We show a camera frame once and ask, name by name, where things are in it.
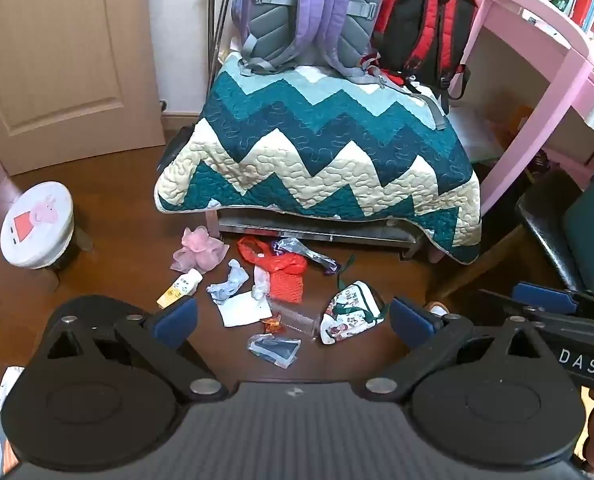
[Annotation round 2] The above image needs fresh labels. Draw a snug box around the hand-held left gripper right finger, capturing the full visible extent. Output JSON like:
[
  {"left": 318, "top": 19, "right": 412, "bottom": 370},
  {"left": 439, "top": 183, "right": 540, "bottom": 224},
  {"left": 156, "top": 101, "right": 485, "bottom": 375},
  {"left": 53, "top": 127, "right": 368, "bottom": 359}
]
[{"left": 362, "top": 297, "right": 552, "bottom": 403}]

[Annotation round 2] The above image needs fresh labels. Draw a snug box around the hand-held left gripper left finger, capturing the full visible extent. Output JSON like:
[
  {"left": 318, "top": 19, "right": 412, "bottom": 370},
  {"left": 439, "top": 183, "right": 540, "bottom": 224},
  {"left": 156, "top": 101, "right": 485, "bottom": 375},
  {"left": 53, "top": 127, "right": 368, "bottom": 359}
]
[{"left": 37, "top": 295, "right": 230, "bottom": 403}]

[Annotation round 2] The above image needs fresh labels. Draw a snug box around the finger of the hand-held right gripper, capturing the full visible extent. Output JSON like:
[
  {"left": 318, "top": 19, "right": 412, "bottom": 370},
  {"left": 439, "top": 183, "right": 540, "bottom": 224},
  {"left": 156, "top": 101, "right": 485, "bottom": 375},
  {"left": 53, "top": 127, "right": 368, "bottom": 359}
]
[
  {"left": 513, "top": 282, "right": 594, "bottom": 313},
  {"left": 479, "top": 289, "right": 594, "bottom": 346}
]

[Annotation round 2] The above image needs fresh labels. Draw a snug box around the yellow white tube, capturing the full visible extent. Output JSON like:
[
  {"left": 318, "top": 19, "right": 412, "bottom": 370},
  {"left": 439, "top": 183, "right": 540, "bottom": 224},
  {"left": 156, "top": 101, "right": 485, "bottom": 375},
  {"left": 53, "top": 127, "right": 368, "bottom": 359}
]
[{"left": 156, "top": 268, "right": 204, "bottom": 310}]

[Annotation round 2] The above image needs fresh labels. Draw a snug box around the printed drawstring pouch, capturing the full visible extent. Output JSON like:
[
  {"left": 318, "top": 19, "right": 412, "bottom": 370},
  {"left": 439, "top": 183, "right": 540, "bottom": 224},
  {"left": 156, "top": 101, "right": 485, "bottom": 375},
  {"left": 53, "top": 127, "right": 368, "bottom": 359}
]
[{"left": 319, "top": 255, "right": 389, "bottom": 346}]

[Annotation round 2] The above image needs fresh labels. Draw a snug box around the white paper napkin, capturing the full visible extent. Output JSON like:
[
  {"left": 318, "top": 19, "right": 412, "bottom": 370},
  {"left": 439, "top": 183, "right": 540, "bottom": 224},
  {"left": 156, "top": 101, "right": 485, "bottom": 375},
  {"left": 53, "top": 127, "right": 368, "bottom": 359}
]
[{"left": 218, "top": 290, "right": 274, "bottom": 328}]

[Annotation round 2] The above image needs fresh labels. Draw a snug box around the pink mesh cloth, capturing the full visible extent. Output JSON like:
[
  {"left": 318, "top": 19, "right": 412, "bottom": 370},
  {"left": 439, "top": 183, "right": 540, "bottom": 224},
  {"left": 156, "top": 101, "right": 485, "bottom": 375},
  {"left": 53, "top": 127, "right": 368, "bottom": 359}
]
[{"left": 171, "top": 226, "right": 230, "bottom": 274}]

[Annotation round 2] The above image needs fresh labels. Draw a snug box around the clear plastic bag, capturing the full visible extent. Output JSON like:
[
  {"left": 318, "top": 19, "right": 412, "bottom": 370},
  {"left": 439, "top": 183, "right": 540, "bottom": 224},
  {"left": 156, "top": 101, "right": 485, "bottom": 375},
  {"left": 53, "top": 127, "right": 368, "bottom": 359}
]
[{"left": 247, "top": 333, "right": 303, "bottom": 370}]

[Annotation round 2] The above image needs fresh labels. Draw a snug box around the clear plastic tube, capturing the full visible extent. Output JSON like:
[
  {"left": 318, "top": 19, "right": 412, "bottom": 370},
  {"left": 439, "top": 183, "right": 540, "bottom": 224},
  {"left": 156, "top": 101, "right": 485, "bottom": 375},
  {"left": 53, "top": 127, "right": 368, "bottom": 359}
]
[{"left": 266, "top": 300, "right": 324, "bottom": 343}]

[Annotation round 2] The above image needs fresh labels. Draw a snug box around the red mesh bag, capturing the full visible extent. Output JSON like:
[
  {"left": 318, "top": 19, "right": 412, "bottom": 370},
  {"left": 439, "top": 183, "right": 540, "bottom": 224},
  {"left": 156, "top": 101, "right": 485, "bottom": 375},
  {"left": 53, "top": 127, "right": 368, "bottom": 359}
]
[{"left": 236, "top": 236, "right": 309, "bottom": 306}]

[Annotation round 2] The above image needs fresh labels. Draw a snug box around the clear purple wrapper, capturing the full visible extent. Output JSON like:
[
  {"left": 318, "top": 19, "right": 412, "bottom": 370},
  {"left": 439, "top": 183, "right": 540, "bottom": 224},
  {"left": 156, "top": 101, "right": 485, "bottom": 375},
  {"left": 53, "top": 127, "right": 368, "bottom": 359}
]
[{"left": 272, "top": 237, "right": 339, "bottom": 277}]

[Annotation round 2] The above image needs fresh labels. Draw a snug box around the white pig print stool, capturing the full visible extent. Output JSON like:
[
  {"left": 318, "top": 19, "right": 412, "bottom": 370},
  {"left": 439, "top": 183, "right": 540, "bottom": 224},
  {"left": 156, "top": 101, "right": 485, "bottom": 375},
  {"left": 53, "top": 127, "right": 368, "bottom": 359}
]
[{"left": 0, "top": 181, "right": 94, "bottom": 291}]

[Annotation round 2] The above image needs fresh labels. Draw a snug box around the teal cream zigzag quilt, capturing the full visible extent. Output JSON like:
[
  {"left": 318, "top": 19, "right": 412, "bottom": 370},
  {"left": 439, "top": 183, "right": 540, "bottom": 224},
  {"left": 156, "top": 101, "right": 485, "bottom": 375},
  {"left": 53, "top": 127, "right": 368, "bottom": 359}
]
[{"left": 154, "top": 51, "right": 482, "bottom": 265}]

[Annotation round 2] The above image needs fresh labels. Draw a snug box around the pink desk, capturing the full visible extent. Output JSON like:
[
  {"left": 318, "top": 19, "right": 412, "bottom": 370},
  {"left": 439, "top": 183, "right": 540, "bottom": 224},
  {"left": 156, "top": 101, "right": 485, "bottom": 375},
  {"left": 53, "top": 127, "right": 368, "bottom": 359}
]
[{"left": 447, "top": 0, "right": 594, "bottom": 221}]

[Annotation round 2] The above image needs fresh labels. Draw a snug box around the beige wooden door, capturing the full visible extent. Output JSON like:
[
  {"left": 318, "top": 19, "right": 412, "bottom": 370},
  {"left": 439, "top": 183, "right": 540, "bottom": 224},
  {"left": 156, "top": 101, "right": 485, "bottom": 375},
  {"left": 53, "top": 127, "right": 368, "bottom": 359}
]
[{"left": 0, "top": 0, "right": 167, "bottom": 176}]

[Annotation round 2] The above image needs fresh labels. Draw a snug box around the metal tripod stand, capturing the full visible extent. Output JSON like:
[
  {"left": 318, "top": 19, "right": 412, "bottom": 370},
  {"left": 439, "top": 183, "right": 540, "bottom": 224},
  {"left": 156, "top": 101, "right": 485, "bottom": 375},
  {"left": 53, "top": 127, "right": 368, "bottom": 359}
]
[{"left": 206, "top": 0, "right": 240, "bottom": 78}]

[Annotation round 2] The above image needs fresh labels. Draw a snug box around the red black backpack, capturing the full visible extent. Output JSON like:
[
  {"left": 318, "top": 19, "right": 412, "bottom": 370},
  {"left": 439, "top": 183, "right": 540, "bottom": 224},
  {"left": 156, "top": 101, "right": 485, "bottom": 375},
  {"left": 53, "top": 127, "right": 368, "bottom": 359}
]
[{"left": 359, "top": 0, "right": 479, "bottom": 116}]

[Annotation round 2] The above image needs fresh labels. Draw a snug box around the grey purple backpack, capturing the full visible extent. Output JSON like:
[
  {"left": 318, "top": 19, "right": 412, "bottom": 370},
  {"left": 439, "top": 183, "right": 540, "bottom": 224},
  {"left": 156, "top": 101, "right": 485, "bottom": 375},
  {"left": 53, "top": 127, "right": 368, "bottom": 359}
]
[{"left": 229, "top": 0, "right": 450, "bottom": 131}]

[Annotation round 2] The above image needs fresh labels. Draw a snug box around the grey metal frame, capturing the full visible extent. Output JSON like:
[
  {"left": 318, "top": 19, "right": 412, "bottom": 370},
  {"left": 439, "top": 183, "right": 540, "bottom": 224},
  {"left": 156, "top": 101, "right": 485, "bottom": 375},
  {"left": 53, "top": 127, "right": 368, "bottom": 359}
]
[{"left": 204, "top": 207, "right": 428, "bottom": 261}]

